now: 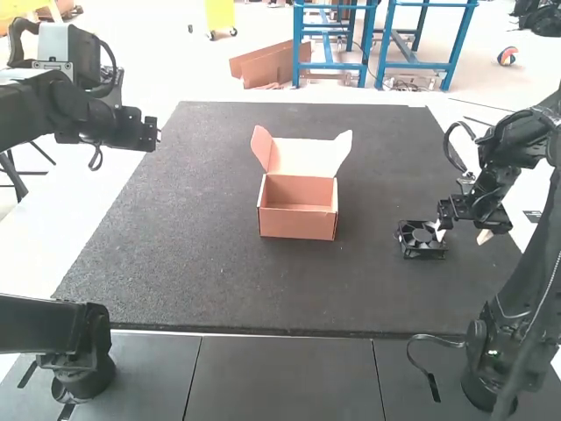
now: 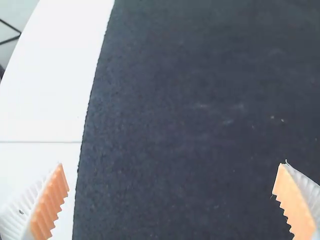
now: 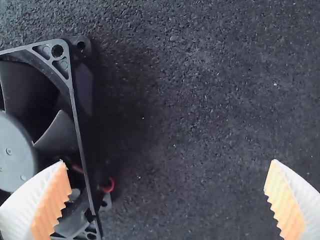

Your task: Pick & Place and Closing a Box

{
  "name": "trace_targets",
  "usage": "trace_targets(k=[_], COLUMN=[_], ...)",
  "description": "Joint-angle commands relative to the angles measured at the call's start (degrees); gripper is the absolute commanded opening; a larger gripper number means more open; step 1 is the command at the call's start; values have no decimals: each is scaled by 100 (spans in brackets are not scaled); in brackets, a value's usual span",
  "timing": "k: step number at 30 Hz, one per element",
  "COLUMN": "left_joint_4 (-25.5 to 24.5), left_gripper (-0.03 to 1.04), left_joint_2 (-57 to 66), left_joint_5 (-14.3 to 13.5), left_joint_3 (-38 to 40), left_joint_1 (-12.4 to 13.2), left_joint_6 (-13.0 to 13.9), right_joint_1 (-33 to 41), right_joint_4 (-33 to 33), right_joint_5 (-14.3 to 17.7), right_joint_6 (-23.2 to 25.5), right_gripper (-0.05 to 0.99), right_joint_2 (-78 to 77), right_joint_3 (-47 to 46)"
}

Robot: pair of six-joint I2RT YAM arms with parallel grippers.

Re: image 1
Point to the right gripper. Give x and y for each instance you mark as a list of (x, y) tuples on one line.
[(486, 197)]

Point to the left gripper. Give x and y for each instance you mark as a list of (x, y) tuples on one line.
[(133, 131)]

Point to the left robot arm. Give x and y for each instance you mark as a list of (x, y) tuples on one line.
[(26, 105)]

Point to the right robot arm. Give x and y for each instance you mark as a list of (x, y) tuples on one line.
[(539, 263)]

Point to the cardboard box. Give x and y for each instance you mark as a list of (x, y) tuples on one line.
[(298, 206)]

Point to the black square fan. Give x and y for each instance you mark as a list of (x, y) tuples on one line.
[(421, 243)]

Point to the black stand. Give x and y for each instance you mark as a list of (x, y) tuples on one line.
[(13, 175)]

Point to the flat cardboard sheets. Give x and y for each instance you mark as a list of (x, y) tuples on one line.
[(263, 66)]

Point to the yellow cart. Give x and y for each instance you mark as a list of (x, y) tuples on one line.
[(221, 13)]

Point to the black mat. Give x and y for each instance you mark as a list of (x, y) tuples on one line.
[(219, 263)]

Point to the dark base panel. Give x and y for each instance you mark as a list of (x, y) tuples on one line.
[(285, 381), (421, 394), (144, 381)]

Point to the colourful ball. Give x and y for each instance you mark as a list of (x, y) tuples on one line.
[(507, 56)]

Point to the black bags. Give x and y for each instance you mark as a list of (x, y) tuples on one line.
[(541, 19)]

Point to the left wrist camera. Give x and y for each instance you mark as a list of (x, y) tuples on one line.
[(113, 85)]

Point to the blue metal frame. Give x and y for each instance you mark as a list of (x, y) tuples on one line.
[(456, 52), (302, 52)]

